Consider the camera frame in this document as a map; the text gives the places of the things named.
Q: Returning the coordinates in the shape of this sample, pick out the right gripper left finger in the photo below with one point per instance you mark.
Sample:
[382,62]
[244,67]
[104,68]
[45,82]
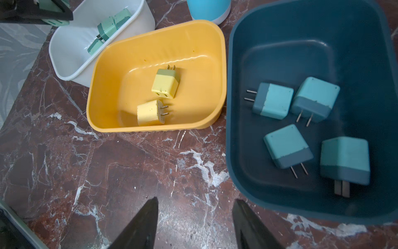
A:
[141,231]

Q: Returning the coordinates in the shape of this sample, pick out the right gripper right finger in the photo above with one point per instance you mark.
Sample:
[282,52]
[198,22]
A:
[250,232]

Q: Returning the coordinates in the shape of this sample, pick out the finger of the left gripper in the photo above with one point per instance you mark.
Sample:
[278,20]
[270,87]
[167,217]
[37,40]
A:
[28,12]

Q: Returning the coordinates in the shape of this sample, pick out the green plug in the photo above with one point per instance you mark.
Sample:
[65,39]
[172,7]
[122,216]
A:
[106,29]
[122,17]
[51,6]
[95,45]

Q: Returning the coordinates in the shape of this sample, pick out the teal plug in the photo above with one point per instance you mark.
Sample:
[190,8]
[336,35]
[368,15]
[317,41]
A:
[314,100]
[288,148]
[346,160]
[271,100]

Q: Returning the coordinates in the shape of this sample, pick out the yellow plug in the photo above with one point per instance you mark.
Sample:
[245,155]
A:
[166,82]
[151,113]

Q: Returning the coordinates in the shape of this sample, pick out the white storage box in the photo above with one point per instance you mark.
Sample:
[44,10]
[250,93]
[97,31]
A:
[69,45]

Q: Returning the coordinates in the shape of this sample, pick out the yellow storage box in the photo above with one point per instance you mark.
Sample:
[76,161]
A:
[124,73]

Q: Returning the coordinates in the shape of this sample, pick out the dark teal storage box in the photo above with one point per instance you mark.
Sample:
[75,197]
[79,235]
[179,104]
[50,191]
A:
[346,43]

